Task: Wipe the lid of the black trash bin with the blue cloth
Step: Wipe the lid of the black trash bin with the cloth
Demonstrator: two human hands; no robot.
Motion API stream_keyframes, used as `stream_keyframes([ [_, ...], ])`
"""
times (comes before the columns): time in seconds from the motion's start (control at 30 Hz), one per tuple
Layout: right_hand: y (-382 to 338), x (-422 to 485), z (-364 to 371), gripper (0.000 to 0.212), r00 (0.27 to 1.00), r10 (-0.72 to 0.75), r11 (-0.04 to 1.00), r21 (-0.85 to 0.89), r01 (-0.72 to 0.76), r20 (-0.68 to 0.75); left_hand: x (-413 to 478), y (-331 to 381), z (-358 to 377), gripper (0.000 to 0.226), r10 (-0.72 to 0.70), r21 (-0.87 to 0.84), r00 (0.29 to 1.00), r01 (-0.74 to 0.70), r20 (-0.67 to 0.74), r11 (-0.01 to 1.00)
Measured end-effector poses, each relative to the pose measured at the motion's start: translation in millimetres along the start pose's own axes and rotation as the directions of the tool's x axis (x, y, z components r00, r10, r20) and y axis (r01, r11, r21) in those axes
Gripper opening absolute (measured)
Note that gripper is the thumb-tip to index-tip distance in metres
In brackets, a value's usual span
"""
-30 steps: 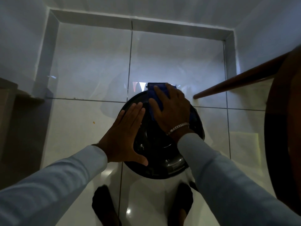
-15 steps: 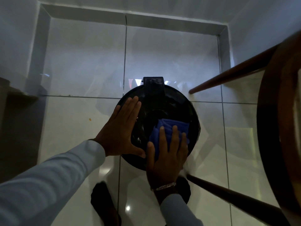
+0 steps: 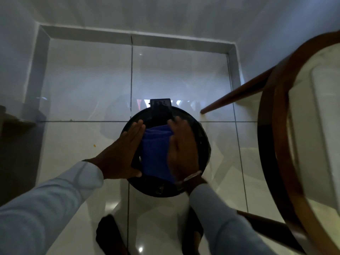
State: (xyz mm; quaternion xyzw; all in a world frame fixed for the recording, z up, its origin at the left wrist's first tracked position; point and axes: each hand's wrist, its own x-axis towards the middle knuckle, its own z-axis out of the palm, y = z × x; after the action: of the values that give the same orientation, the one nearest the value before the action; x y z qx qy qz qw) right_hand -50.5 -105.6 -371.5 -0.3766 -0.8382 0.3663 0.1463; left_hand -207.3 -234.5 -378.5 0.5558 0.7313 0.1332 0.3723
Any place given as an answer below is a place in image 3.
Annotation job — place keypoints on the person's right forearm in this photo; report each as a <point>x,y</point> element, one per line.
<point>223,225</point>

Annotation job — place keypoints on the person's right foot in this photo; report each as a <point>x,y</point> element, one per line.
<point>191,233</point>

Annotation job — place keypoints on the blue cleaning cloth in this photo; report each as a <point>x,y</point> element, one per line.
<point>155,154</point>

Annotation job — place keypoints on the black round waste bin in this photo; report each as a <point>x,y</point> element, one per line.
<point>159,111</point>

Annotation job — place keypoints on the round wooden table white top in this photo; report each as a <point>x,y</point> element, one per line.
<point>276,135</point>

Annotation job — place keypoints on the person's right thumb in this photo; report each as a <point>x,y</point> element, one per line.
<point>170,148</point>

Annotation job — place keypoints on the person's right hand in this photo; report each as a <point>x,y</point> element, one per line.
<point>184,154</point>

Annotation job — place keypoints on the person's foot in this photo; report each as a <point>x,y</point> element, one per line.
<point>191,233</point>
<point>110,236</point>

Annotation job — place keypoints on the person's left hand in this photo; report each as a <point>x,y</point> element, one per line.
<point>116,159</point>

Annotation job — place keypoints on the person's left foot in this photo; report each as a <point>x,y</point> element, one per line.
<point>110,236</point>

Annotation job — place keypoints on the person's left forearm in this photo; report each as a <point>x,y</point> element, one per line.
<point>45,204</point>

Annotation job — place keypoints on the dark wooden furniture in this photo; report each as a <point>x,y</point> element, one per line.
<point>16,156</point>

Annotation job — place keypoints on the person's left thumb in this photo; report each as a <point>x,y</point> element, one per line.
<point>132,174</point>

